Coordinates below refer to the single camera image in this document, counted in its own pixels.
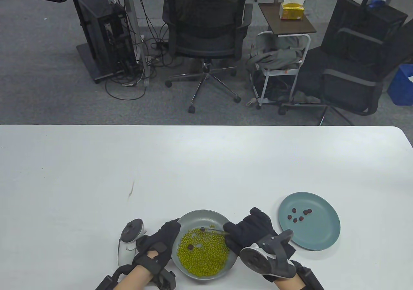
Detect person's left hand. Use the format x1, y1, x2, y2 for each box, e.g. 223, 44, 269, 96
132, 218, 181, 274

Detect person's right hand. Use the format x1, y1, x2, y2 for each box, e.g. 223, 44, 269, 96
223, 207, 279, 255

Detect white and black controller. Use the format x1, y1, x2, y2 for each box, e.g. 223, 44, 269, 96
239, 229, 297, 279
117, 218, 147, 267

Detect metal tweezers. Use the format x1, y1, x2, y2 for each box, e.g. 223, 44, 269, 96
201, 227, 231, 236

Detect grey plate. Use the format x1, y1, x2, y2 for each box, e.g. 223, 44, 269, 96
172, 209, 239, 280

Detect pile of green beans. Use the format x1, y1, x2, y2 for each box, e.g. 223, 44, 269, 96
177, 228, 230, 277

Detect teal plate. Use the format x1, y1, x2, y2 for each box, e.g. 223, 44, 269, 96
278, 192, 341, 251

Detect person's left forearm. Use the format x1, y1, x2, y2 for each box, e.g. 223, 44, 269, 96
113, 264, 154, 290

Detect person's right forearm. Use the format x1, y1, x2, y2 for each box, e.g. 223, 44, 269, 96
274, 275, 305, 290

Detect black right wrist device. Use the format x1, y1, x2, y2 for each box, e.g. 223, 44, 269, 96
263, 260, 325, 290

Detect black bag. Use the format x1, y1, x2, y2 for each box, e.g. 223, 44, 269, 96
252, 71, 300, 102

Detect grey slippers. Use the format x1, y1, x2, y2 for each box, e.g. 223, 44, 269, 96
292, 91, 321, 105

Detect white metal cart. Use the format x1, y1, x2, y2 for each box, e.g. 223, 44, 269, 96
253, 31, 312, 110

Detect grey jacket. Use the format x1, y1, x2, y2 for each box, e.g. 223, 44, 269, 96
247, 34, 305, 71

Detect black reclining chair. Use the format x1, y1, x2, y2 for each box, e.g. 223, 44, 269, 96
279, 0, 413, 126

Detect blue bin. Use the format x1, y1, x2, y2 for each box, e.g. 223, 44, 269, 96
387, 64, 413, 106

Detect brown side table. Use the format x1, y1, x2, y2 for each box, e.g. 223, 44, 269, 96
258, 2, 317, 35

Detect black mesh office chair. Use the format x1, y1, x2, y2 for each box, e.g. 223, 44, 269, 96
161, 0, 254, 114

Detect yellow tissue box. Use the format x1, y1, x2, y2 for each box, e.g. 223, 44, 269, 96
279, 0, 305, 20

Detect black computer tower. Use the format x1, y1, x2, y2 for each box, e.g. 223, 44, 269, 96
77, 0, 137, 74

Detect black cable bundle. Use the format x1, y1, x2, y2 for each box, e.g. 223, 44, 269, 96
105, 0, 181, 101

